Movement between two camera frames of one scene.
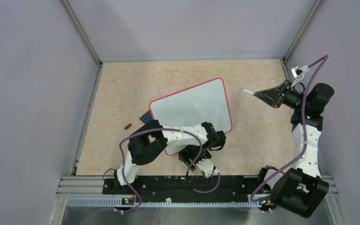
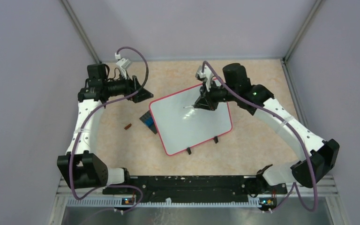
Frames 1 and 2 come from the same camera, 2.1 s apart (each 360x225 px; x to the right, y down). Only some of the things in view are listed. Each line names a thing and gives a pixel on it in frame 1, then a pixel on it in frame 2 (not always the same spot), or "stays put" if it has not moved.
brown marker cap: x=127 y=126 stays put
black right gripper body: x=291 y=98 -> x=216 y=94
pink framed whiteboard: x=206 y=101 stays put
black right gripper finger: x=271 y=96 -> x=203 y=103
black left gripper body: x=195 y=153 -> x=118 y=87
